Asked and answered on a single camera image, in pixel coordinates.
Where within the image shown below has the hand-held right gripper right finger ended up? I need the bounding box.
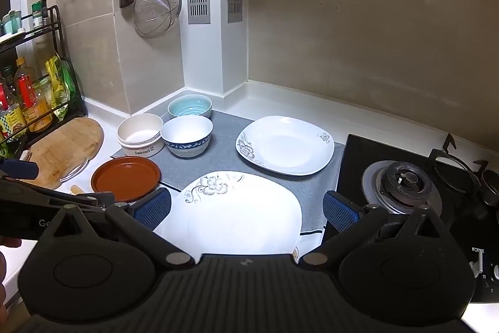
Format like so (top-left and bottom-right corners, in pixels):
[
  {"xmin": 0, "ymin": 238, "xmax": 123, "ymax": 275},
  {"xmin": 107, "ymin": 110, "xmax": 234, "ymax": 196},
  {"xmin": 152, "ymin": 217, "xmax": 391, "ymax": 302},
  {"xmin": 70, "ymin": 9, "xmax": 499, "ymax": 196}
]
[{"xmin": 299, "ymin": 190, "xmax": 453, "ymax": 267}]

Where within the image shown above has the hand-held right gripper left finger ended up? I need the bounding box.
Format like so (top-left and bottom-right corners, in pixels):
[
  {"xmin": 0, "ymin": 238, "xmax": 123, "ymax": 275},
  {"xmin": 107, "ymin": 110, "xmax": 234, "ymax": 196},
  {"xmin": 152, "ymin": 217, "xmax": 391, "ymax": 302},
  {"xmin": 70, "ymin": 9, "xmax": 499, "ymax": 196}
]
[{"xmin": 39, "ymin": 188, "xmax": 195, "ymax": 270}]

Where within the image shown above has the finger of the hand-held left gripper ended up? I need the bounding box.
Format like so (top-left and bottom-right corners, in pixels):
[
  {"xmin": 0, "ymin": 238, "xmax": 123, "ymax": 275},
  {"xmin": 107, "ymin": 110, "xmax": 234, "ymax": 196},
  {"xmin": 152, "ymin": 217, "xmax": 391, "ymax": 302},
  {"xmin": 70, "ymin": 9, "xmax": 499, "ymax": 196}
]
[
  {"xmin": 0, "ymin": 178, "xmax": 116, "ymax": 209},
  {"xmin": 0, "ymin": 157, "xmax": 40, "ymax": 180}
]

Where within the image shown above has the brown round plate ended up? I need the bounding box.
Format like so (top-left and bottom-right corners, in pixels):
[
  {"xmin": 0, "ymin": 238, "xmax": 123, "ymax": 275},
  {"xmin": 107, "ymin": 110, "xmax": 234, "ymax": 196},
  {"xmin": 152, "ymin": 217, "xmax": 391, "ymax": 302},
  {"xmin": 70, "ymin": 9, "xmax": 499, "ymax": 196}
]
[{"xmin": 91, "ymin": 156, "xmax": 162, "ymax": 203}]

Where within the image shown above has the cream bowl with print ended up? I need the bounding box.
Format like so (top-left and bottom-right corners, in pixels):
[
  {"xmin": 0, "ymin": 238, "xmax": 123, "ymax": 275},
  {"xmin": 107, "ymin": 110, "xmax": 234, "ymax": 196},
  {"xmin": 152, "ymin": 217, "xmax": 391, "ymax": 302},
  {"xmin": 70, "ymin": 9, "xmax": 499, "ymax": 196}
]
[{"xmin": 117, "ymin": 113, "xmax": 164, "ymax": 159}]

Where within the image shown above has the white floral square plate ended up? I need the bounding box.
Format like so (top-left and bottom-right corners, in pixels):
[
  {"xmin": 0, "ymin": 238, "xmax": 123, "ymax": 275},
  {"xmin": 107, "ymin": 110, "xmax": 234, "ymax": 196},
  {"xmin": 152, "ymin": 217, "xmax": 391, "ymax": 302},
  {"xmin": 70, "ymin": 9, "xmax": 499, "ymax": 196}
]
[
  {"xmin": 154, "ymin": 171, "xmax": 303, "ymax": 256},
  {"xmin": 235, "ymin": 115, "xmax": 335, "ymax": 176}
]

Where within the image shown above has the white bowl blue pattern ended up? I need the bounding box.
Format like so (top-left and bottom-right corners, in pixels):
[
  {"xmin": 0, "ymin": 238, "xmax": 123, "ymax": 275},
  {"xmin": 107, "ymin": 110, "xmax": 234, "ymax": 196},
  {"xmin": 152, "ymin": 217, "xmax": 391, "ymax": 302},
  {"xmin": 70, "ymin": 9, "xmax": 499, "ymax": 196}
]
[{"xmin": 160, "ymin": 116, "xmax": 214, "ymax": 158}]

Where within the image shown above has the person's left hand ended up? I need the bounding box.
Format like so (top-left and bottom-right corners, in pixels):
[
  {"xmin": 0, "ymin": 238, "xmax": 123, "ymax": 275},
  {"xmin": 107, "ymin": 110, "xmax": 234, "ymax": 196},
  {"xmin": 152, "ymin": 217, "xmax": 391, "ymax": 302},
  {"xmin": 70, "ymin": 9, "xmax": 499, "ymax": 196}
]
[{"xmin": 0, "ymin": 238, "xmax": 22, "ymax": 320}]

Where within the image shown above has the yellow label sauce bottle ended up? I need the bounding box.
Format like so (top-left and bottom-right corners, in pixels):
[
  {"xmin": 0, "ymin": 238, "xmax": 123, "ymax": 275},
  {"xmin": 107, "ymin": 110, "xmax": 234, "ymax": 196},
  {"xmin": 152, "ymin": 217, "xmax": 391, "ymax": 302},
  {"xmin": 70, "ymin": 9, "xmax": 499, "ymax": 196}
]
[{"xmin": 0, "ymin": 83, "xmax": 26, "ymax": 141}]

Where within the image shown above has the black glass gas stove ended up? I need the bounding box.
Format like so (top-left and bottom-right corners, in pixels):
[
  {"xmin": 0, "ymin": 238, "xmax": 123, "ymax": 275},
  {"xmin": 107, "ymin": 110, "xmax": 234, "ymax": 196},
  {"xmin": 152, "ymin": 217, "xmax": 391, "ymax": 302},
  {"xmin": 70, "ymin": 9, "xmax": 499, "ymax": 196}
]
[{"xmin": 335, "ymin": 134, "xmax": 499, "ymax": 304}]

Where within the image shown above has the wooden cutting board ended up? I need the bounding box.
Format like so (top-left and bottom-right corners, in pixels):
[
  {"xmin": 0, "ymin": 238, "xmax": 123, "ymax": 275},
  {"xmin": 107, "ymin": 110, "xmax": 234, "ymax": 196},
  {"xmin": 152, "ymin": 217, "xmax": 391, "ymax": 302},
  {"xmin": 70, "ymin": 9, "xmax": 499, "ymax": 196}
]
[{"xmin": 19, "ymin": 117, "xmax": 104, "ymax": 190}]

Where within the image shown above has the orange label jar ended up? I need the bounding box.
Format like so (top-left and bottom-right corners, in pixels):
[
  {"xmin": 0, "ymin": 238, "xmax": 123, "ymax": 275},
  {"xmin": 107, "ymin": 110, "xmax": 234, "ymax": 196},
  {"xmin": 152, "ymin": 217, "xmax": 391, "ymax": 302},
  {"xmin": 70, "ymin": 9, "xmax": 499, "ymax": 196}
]
[{"xmin": 27, "ymin": 79, "xmax": 54, "ymax": 133}]

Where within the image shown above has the metal stove burner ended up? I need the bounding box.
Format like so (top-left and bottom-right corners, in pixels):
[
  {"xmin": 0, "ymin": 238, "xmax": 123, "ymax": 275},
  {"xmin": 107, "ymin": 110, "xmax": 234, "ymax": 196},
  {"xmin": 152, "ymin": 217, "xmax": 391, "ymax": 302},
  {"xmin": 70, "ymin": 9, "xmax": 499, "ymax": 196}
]
[{"xmin": 362, "ymin": 160, "xmax": 443, "ymax": 215}]

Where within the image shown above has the red label bottle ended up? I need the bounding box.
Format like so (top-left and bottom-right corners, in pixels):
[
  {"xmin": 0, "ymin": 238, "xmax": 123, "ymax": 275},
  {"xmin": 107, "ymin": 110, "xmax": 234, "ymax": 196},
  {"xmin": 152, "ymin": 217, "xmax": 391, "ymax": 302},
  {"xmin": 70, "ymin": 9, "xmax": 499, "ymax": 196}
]
[{"xmin": 15, "ymin": 58, "xmax": 40, "ymax": 123}]

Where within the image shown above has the grey dish mat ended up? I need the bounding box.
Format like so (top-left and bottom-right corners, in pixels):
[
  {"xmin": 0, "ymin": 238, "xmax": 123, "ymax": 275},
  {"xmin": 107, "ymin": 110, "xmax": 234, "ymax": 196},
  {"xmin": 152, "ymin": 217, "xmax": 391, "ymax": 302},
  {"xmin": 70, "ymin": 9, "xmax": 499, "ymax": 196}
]
[{"xmin": 110, "ymin": 109, "xmax": 346, "ymax": 240}]

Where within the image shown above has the yellow green packet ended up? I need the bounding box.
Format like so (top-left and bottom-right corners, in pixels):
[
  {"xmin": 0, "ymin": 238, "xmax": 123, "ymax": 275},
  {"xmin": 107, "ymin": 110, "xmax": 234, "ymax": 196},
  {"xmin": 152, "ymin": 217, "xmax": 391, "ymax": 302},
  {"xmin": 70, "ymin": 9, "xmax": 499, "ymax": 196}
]
[{"xmin": 45, "ymin": 54, "xmax": 77, "ymax": 121}]

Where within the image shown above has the light blue bowl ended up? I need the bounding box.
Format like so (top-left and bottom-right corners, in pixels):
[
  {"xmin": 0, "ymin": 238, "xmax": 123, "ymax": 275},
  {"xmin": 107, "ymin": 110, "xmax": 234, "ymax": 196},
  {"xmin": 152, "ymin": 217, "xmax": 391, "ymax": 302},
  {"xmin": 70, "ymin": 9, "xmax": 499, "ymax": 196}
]
[{"xmin": 167, "ymin": 94, "xmax": 213, "ymax": 120}]

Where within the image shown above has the black pan support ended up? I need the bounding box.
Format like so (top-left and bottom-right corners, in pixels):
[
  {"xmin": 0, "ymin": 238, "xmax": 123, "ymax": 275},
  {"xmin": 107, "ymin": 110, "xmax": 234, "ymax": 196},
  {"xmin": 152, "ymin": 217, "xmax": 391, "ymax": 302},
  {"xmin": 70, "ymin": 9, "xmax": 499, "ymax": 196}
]
[{"xmin": 425, "ymin": 133, "xmax": 499, "ymax": 209}]

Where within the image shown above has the silver stove knob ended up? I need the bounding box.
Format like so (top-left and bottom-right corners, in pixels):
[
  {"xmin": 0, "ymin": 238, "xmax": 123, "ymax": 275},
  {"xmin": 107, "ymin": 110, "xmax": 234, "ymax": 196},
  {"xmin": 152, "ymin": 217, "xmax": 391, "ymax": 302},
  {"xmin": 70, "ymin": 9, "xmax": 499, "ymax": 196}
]
[{"xmin": 470, "ymin": 251, "xmax": 486, "ymax": 277}]

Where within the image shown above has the teal jar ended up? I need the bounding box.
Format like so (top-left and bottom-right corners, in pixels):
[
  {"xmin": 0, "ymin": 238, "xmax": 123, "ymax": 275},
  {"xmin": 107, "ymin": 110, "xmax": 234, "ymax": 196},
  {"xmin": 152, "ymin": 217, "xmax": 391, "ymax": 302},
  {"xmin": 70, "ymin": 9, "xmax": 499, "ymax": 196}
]
[{"xmin": 2, "ymin": 10, "xmax": 22, "ymax": 36}]

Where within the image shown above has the green cap spice jar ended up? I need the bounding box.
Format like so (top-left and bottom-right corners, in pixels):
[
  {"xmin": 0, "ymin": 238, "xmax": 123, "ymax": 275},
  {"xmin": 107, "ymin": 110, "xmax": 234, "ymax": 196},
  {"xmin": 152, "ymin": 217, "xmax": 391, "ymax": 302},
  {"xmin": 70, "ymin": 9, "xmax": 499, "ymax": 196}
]
[{"xmin": 32, "ymin": 0, "xmax": 48, "ymax": 29}]

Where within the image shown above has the black wire spice rack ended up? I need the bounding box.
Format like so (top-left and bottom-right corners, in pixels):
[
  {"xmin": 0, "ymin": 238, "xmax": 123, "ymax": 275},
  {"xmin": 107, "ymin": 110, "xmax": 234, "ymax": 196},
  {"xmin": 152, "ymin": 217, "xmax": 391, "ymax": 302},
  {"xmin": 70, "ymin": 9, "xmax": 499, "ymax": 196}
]
[{"xmin": 0, "ymin": 5, "xmax": 83, "ymax": 159}]

